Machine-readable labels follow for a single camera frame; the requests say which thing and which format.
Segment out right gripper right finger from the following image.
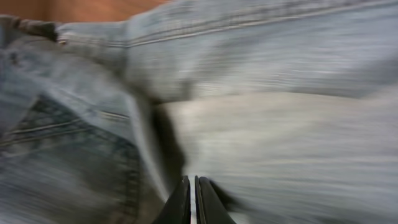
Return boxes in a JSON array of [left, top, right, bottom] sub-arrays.
[[195, 176, 236, 224]]

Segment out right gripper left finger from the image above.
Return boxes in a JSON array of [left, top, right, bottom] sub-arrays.
[[152, 175, 191, 224]]

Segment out light blue denim shorts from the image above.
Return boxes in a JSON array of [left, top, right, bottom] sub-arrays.
[[1, 1, 397, 223]]

